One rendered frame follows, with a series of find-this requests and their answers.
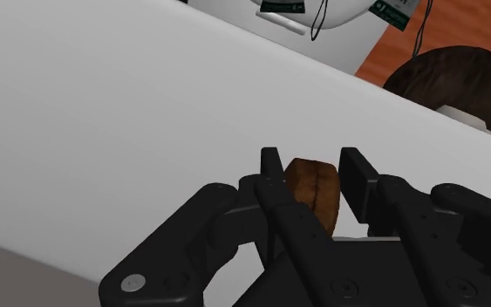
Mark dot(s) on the brown bread loaf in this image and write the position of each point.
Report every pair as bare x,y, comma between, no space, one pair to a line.
313,187

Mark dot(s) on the white table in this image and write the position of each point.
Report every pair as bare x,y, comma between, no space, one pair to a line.
122,127

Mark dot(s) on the white round fixture with tags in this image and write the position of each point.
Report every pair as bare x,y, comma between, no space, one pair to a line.
343,47

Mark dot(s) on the small white object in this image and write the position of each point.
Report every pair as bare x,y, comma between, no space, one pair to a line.
462,118

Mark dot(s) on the dark brown rounded object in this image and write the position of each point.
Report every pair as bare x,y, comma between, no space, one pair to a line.
462,76

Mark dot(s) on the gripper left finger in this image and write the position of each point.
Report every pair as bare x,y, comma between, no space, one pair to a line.
289,221

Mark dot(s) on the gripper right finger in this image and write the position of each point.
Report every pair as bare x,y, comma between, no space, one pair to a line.
423,221

